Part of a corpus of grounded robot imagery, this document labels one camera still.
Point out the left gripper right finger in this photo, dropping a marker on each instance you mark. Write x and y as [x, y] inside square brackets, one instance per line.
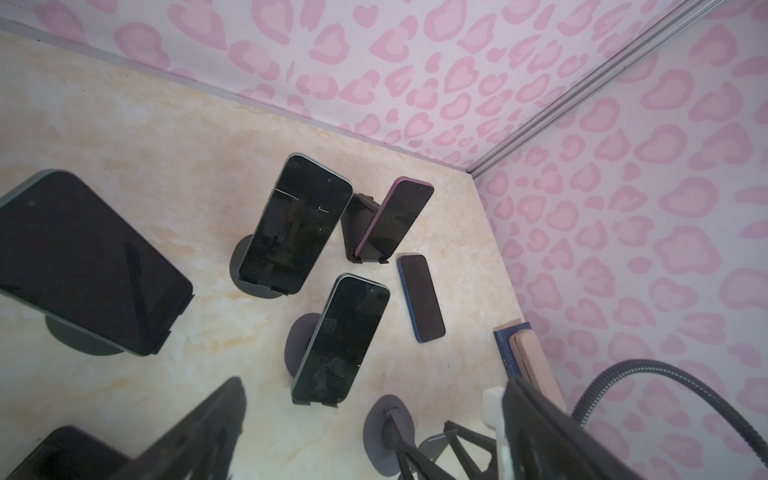
[545, 443]

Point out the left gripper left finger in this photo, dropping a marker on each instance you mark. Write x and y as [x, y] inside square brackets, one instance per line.
[201, 445]

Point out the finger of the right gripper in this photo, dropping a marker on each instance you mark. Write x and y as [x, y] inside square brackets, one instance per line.
[457, 436]
[411, 461]

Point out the silver phone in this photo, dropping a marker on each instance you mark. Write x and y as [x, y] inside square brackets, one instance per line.
[70, 453]

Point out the blue phone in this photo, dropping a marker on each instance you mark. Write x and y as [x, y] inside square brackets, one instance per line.
[421, 299]

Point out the pink phone case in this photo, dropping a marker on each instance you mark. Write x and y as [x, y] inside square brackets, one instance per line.
[534, 367]

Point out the centre green phone on stand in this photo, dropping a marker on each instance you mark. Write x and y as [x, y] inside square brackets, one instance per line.
[340, 341]

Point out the back left phone on stand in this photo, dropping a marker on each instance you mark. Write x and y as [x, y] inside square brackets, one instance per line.
[68, 254]

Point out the black folding stand back right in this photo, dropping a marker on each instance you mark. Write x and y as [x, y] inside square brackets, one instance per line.
[355, 221]

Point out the purple phone on folding stand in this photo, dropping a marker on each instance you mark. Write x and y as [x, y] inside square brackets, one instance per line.
[392, 219]

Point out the back middle green phone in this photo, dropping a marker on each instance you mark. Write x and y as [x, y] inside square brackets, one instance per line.
[302, 211]

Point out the right aluminium corner post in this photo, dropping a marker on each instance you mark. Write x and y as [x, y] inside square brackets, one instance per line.
[669, 26]

